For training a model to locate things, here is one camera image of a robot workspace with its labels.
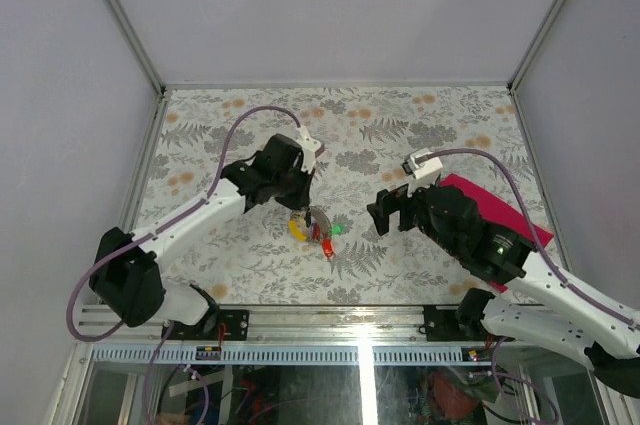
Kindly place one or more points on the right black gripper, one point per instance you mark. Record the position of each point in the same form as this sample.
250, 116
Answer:
391, 201

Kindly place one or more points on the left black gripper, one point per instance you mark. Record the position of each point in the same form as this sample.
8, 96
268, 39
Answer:
302, 199

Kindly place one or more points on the key bunch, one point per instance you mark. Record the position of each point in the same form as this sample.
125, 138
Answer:
322, 231

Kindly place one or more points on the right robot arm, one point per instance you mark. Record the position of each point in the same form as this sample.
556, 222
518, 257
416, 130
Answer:
579, 322

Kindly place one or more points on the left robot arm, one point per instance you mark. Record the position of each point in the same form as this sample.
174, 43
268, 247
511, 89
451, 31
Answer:
129, 277

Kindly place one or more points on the floral table mat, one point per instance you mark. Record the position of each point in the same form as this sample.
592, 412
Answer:
367, 132

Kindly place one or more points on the pink cloth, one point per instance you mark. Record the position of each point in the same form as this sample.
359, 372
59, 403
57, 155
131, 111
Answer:
496, 211

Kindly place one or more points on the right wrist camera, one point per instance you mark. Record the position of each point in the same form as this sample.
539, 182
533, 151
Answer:
422, 170

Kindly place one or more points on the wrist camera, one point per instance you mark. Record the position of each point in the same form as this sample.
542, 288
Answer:
422, 170
311, 148

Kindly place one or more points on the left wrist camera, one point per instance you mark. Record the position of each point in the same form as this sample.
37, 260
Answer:
311, 148

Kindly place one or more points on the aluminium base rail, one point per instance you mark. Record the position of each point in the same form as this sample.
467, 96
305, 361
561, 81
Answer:
302, 335

